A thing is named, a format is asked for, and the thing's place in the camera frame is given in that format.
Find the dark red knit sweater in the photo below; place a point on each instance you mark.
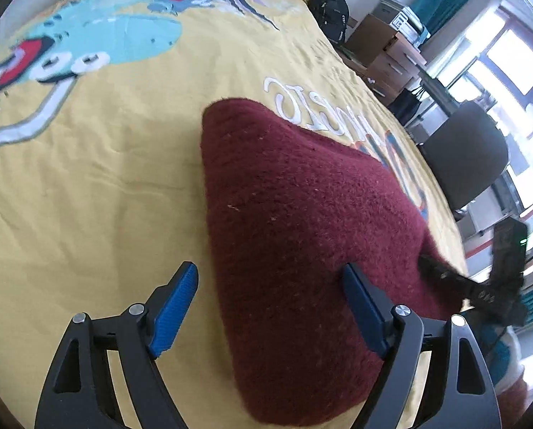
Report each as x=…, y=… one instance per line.
x=287, y=209

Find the wooden drawer cabinet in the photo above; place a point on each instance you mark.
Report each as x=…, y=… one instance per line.
x=388, y=59

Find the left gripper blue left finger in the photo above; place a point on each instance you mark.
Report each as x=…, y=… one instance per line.
x=79, y=390

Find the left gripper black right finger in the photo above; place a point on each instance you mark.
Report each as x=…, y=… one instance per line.
x=458, y=391

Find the dark office chair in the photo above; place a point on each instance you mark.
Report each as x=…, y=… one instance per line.
x=466, y=154

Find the black backpack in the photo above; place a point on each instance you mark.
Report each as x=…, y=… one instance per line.
x=332, y=17

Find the right gloved hand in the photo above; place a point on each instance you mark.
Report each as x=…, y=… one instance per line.
x=500, y=349

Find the yellow printed bedspread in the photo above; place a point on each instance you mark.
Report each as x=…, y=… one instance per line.
x=102, y=193

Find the stack of boxes on cabinet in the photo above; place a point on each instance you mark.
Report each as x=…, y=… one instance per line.
x=403, y=20

